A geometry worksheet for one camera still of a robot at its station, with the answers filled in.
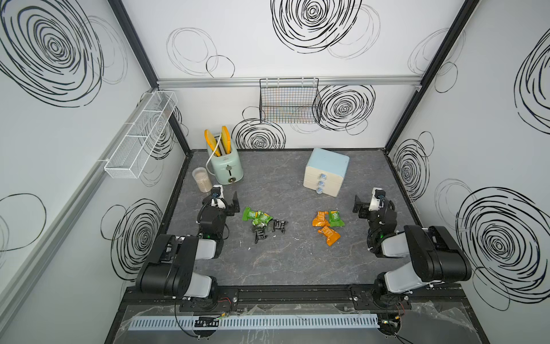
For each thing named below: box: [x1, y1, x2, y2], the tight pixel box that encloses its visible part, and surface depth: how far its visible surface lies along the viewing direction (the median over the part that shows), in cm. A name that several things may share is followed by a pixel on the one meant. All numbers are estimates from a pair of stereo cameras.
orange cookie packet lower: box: [317, 225, 341, 247], surface depth 90 cm
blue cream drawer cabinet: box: [302, 147, 351, 198], surface depth 97 cm
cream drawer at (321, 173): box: [305, 166, 344, 183], surface depth 95 cm
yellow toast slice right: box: [221, 125, 232, 155], surface depth 100 cm
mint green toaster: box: [206, 130, 245, 185], surface depth 99 cm
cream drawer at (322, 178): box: [303, 173, 344, 187], surface depth 95 cm
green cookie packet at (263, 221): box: [252, 212, 274, 227], surface depth 93 cm
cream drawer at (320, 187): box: [302, 179, 343, 198], surface depth 99 cm
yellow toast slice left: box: [204, 129, 222, 157], surface depth 98 cm
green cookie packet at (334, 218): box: [329, 209, 346, 228], surface depth 94 cm
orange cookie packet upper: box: [311, 210, 330, 227], surface depth 94 cm
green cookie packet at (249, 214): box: [242, 206, 262, 222], surface depth 96 cm
